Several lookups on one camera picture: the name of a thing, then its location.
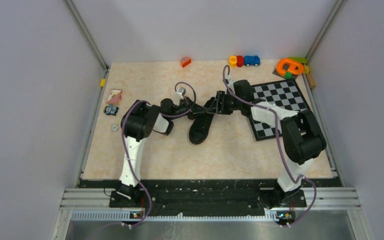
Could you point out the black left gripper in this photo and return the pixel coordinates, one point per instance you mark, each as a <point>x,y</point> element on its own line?
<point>188,103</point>

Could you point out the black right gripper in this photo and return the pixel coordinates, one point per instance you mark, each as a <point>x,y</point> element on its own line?
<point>221,97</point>

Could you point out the black canvas sneaker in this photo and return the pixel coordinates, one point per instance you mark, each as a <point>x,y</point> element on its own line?
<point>199,130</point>

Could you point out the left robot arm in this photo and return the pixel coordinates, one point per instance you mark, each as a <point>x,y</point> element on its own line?
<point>142,119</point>

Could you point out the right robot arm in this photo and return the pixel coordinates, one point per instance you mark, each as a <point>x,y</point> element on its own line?
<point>299,137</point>

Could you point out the orange toy brick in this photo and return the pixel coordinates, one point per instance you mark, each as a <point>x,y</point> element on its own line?
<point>185,61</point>

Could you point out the yellow toy cylinder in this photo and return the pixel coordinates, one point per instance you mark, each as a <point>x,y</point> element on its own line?
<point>232,61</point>

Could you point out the red toy cylinder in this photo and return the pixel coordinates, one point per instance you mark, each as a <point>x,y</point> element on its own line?
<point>239,61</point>

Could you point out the blue toy car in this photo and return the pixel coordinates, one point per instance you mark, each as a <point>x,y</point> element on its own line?
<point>251,60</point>

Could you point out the black white checkerboard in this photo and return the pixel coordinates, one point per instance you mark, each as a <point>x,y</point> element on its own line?
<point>285,94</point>

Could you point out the pink tangram puzzle box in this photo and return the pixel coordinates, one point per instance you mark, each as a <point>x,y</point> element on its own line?
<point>114,97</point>

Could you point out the small blue toy robot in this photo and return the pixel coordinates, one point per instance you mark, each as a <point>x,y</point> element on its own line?
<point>111,110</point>

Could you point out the wooden block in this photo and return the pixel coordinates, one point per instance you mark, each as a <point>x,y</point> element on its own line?
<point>311,81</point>

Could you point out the green toy block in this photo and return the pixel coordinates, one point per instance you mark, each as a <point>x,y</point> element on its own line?
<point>301,60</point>

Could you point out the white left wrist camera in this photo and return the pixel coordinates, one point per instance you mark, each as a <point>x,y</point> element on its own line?
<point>181,92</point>

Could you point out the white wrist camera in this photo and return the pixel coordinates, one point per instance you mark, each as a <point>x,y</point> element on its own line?
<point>230,83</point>
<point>181,92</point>

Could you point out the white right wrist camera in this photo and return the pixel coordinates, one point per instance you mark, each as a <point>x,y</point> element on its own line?
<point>230,83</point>

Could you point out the orange plastic ring toy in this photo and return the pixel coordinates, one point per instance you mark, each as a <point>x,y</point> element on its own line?
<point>288,68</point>

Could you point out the yellow clip on rail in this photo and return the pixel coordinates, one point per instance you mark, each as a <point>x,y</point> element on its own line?
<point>102,82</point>

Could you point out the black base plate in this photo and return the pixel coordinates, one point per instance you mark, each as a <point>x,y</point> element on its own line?
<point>215,198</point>

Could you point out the aluminium frame rail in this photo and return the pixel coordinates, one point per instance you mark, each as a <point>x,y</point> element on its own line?
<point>84,31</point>

